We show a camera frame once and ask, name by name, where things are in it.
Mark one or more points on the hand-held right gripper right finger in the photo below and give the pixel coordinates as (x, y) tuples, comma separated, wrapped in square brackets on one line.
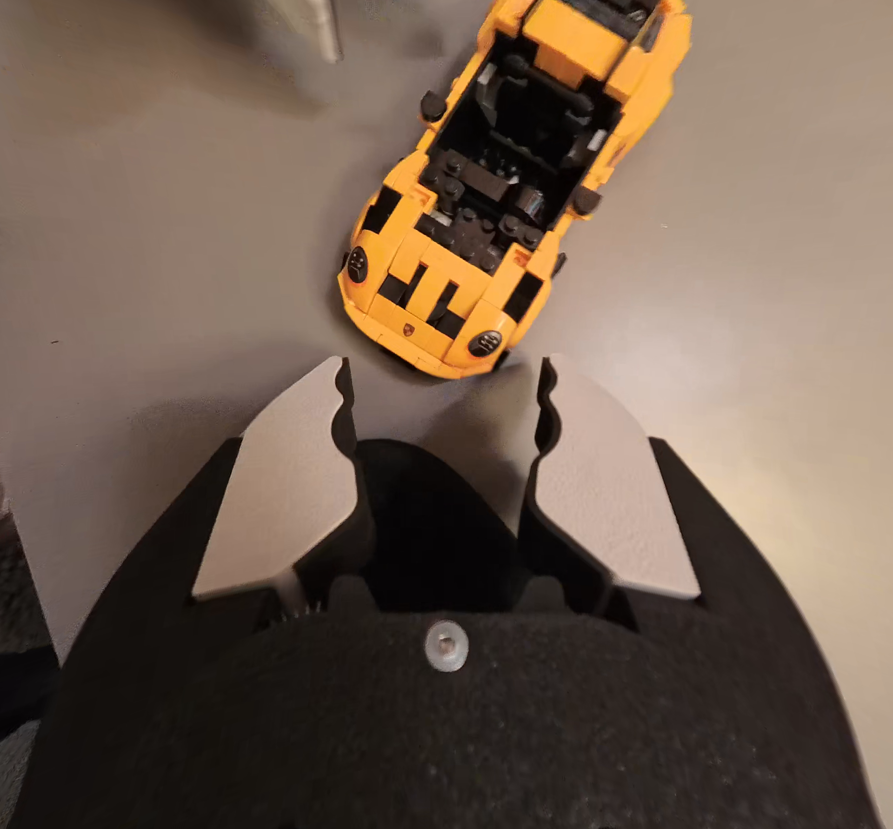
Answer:
[(607, 494)]

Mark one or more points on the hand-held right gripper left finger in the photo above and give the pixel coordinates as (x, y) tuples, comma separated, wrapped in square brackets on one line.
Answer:
[(286, 494)]

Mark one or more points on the person's black fleece jacket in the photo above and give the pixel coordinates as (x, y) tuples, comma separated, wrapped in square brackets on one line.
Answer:
[(21, 585)]

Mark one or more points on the orange lego car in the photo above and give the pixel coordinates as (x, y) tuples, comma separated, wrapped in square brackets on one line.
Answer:
[(579, 33)]

